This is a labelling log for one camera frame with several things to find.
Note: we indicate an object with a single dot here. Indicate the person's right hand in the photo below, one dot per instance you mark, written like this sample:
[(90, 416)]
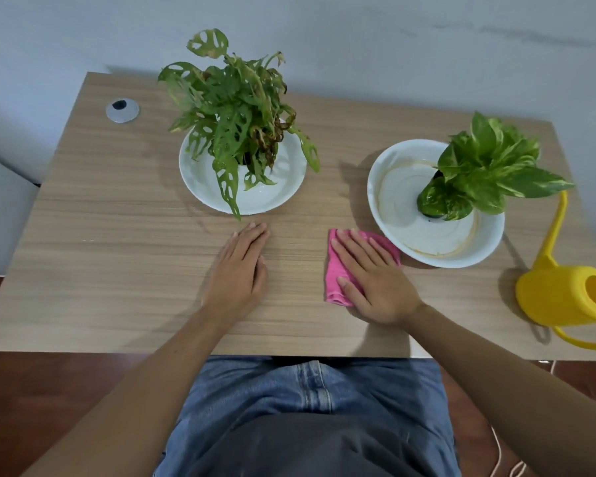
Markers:
[(382, 293)]

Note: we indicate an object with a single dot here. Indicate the person's left hand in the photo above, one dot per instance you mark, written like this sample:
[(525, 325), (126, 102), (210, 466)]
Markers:
[(236, 283)]

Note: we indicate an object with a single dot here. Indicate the pink microfiber cloth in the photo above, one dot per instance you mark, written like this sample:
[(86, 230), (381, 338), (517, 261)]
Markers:
[(334, 283)]

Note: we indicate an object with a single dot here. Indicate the pothos plant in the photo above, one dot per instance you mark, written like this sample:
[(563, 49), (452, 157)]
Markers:
[(486, 168)]

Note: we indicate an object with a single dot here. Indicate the yellow watering can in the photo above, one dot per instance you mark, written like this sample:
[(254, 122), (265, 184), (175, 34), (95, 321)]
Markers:
[(551, 298)]

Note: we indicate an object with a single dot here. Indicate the monstera plant with holed leaves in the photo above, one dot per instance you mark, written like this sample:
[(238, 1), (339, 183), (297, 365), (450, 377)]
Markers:
[(233, 109)]

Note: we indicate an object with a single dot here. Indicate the person's left forearm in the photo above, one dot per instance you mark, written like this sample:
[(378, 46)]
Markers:
[(129, 417)]

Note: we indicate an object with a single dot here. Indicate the person's right forearm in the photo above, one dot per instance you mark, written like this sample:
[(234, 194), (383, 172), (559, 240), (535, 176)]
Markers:
[(526, 402)]

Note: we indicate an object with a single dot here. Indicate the deep white bowl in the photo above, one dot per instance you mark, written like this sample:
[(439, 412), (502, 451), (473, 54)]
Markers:
[(402, 213)]

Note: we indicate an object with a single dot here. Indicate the blue jeans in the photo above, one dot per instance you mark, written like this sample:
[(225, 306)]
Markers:
[(258, 392)]

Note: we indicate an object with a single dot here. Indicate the shallow white plate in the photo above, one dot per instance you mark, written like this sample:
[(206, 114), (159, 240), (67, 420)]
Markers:
[(288, 178)]

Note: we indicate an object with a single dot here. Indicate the wooden table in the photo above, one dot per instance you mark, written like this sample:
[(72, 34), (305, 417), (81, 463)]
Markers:
[(104, 253)]

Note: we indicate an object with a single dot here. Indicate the dark shirt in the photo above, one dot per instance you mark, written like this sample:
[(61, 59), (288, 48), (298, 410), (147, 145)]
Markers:
[(303, 452)]

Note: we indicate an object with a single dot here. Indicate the white cabinet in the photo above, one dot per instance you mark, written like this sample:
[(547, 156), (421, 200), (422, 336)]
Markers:
[(2, 223)]

